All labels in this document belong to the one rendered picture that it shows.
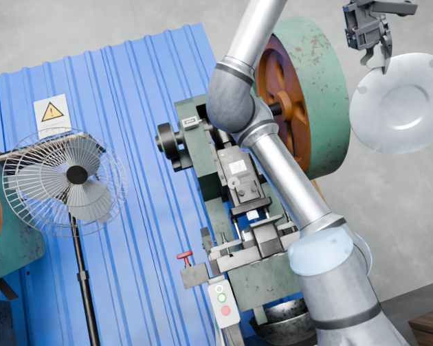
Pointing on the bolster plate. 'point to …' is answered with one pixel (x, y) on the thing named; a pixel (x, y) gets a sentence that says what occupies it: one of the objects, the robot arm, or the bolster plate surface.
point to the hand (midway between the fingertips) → (385, 68)
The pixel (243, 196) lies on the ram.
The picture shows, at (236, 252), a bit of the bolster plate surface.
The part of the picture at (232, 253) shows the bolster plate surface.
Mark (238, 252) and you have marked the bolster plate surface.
